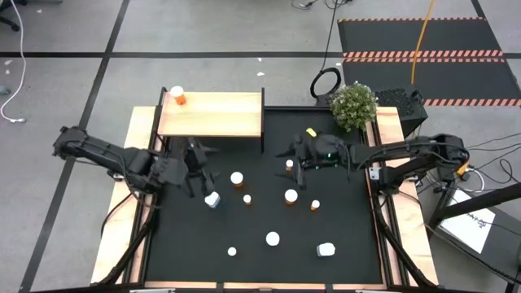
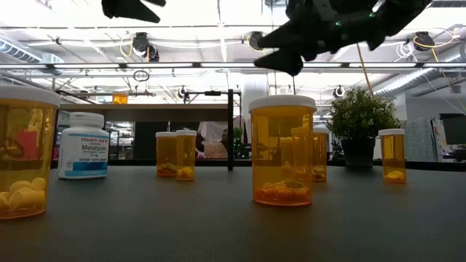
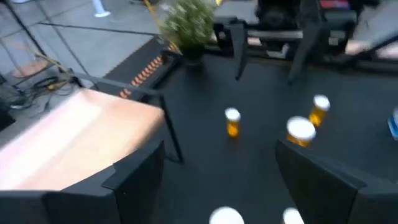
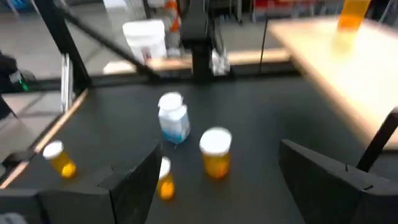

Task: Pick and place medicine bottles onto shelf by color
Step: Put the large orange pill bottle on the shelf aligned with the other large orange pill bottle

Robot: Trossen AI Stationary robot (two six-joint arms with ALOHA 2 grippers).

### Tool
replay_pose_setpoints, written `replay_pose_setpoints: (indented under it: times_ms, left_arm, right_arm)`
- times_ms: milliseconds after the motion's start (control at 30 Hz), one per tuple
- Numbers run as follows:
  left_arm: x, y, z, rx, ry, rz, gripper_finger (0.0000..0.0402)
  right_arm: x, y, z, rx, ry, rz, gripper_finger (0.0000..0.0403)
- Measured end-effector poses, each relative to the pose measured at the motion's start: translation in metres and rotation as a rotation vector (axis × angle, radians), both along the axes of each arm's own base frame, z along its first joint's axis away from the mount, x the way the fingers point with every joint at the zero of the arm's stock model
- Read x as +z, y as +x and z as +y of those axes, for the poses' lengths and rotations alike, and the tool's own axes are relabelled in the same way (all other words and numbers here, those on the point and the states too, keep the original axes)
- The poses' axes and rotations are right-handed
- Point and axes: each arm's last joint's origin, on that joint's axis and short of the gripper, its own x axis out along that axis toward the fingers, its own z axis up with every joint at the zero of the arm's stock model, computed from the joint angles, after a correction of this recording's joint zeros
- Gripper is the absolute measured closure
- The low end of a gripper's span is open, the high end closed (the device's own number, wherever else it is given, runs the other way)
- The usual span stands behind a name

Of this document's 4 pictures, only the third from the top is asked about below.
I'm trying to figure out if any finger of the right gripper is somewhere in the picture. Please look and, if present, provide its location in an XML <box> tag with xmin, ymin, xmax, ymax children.
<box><xmin>287</xmin><ymin>18</ymin><xmax>326</xmax><ymax>85</ymax></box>
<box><xmin>214</xmin><ymin>21</ymin><xmax>249</xmax><ymax>80</ymax></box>

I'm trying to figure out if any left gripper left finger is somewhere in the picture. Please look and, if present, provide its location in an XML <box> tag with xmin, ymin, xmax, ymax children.
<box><xmin>0</xmin><ymin>139</ymin><xmax>166</xmax><ymax>224</ymax></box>

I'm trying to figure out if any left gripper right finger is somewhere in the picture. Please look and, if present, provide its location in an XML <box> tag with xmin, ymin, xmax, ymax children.
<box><xmin>274</xmin><ymin>139</ymin><xmax>398</xmax><ymax>224</ymax></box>

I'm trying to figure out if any small amber pill bottle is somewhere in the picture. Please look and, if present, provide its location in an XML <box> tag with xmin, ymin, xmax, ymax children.
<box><xmin>282</xmin><ymin>207</ymin><xmax>305</xmax><ymax>224</ymax></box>
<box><xmin>308</xmin><ymin>94</ymin><xmax>331</xmax><ymax>128</ymax></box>
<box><xmin>224</xmin><ymin>107</ymin><xmax>242</xmax><ymax>140</ymax></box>

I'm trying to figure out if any large amber pill bottle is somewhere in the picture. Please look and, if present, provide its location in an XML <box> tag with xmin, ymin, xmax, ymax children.
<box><xmin>285</xmin><ymin>116</ymin><xmax>317</xmax><ymax>149</ymax></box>

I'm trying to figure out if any white Melatonin supplement bottle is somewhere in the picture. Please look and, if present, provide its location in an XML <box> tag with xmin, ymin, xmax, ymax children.
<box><xmin>208</xmin><ymin>205</ymin><xmax>246</xmax><ymax>224</ymax></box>
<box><xmin>387</xmin><ymin>107</ymin><xmax>398</xmax><ymax>141</ymax></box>

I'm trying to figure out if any raised black shelf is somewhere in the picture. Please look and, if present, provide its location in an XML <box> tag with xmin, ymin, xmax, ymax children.
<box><xmin>0</xmin><ymin>73</ymin><xmax>185</xmax><ymax>191</ymax></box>

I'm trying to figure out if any green potted plant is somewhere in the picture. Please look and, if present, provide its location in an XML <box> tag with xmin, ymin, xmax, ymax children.
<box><xmin>158</xmin><ymin>0</ymin><xmax>218</xmax><ymax>66</ymax></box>

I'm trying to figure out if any black orange-striped floor mat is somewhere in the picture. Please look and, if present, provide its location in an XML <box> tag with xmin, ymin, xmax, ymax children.
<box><xmin>93</xmin><ymin>34</ymin><xmax>184</xmax><ymax>101</ymax></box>

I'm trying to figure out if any black table mat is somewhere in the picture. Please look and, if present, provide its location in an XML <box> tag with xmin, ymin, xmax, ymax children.
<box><xmin>136</xmin><ymin>54</ymin><xmax>398</xmax><ymax>224</ymax></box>

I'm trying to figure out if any yellow hanging cable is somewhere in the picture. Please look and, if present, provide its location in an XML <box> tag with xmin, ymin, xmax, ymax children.
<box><xmin>143</xmin><ymin>0</ymin><xmax>164</xmax><ymax>32</ymax></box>

